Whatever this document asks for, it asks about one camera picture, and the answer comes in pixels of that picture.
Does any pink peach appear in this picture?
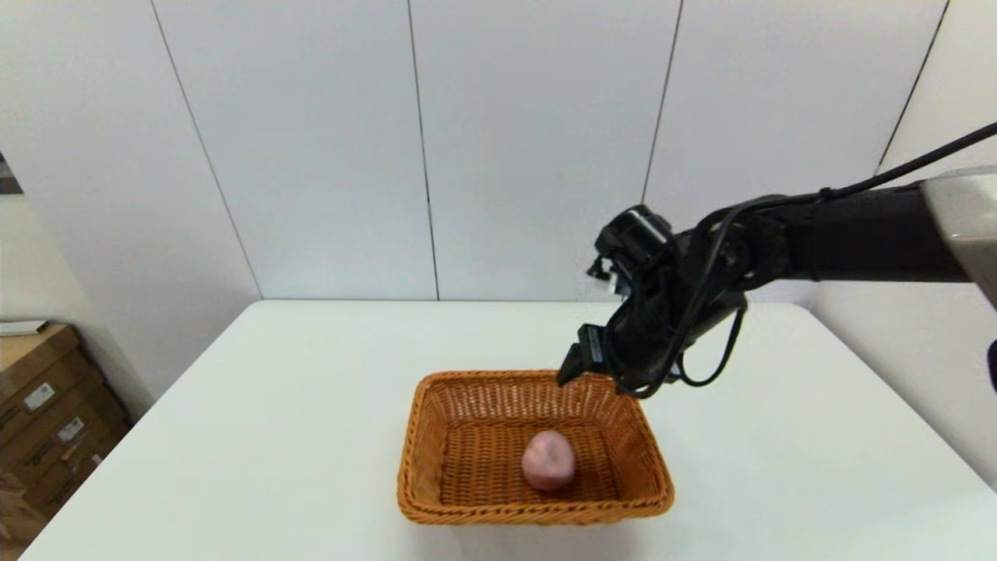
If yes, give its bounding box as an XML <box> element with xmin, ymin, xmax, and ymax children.
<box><xmin>521</xmin><ymin>430</ymin><xmax>578</xmax><ymax>492</ymax></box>

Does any orange wicker basket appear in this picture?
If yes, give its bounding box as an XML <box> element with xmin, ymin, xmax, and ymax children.
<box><xmin>397</xmin><ymin>369</ymin><xmax>675</xmax><ymax>525</ymax></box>

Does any brown cardboard box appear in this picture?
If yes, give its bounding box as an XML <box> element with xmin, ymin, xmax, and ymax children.
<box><xmin>0</xmin><ymin>386</ymin><xmax>133</xmax><ymax>523</ymax></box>
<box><xmin>0</xmin><ymin>324</ymin><xmax>106</xmax><ymax>425</ymax></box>

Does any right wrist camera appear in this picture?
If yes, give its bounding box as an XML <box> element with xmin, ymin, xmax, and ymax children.
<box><xmin>587</xmin><ymin>204</ymin><xmax>675</xmax><ymax>301</ymax></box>

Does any dark wall fixture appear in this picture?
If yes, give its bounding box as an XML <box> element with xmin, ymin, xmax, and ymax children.
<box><xmin>0</xmin><ymin>150</ymin><xmax>26</xmax><ymax>197</ymax></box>

